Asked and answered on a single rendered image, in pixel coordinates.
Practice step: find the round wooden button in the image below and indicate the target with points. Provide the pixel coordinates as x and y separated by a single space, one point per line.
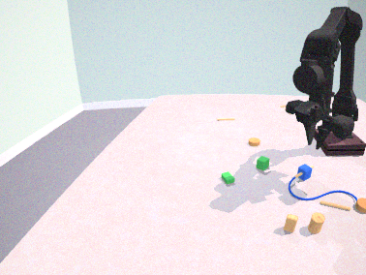
361 205

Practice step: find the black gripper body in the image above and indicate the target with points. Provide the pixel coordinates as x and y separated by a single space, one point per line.
340 124

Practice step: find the tan flat disc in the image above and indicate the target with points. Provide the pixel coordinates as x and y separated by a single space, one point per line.
254 141

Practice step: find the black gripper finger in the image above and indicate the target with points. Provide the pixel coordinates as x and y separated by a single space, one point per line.
323 133
310 130

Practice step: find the small tan wooden block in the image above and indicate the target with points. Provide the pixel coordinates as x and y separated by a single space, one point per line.
290 223

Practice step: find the wooden cylinder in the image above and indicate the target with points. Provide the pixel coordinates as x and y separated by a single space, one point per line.
316 223

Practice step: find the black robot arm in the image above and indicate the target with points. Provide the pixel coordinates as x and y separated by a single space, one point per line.
319 53

